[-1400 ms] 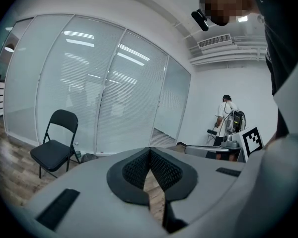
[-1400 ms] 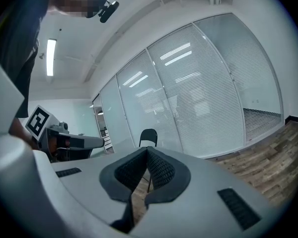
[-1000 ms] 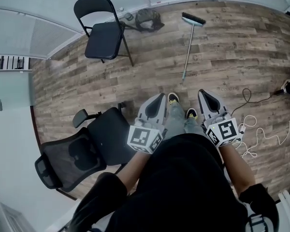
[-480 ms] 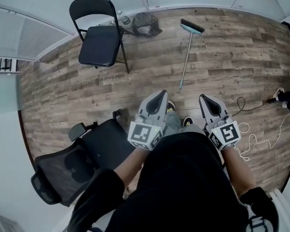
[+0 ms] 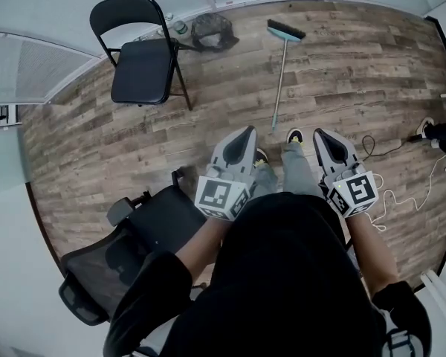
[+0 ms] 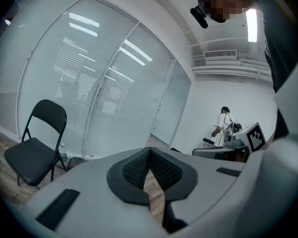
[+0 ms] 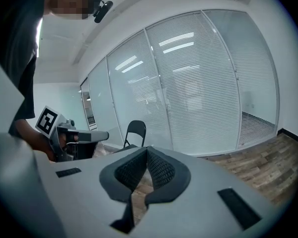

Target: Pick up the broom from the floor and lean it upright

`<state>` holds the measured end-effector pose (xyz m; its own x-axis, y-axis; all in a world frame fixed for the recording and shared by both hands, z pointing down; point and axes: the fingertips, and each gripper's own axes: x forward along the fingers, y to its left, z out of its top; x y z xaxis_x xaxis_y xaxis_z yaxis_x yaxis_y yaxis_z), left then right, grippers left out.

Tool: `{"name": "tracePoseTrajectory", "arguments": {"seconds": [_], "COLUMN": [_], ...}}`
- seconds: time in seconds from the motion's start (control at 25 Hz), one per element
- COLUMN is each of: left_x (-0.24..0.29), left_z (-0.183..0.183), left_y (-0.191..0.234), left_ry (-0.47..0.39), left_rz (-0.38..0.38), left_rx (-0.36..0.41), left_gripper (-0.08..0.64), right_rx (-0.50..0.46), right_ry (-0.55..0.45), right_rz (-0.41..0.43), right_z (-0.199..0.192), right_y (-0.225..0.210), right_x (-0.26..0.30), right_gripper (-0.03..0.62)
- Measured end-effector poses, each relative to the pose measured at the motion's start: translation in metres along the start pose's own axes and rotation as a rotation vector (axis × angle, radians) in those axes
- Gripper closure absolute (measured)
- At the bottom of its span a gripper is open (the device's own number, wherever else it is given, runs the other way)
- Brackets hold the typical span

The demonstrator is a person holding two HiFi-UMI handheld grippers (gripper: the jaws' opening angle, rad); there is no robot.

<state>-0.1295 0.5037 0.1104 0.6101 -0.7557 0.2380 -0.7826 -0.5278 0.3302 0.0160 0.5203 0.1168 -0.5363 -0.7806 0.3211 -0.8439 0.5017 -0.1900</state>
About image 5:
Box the white metal frame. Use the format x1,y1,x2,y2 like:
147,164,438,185
418,268,446,318

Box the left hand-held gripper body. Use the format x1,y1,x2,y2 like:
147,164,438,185
194,161,256,222

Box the person's black shirt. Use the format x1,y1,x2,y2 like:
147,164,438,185
103,193,432,357

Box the teal broom with metal handle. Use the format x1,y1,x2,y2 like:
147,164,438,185
266,19,307,132

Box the white cable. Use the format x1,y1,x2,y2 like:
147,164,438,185
363,153,446,234

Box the person's shoe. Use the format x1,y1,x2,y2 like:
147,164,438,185
417,117,436,141
253,147,270,169
286,127,306,148

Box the person's grey trousers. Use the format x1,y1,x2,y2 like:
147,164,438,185
251,141,323,201

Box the person's left forearm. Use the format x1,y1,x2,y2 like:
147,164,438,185
175,213,232,266

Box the person's left shoe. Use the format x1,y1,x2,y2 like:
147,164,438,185
253,147,270,169

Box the black mesh office chair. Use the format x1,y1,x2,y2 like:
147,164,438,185
58,167,209,327

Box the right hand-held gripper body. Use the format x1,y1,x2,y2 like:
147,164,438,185
321,160,380,219

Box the black garbage bag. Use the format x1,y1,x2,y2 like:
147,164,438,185
190,12,241,54

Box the person's right shoe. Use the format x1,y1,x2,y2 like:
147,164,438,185
286,127,306,148

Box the black folding chair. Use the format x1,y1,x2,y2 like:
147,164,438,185
89,0,193,112

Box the person's right forearm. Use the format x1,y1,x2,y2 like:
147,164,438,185
344,211,401,298

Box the black cable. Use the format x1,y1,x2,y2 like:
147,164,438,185
361,135,421,160

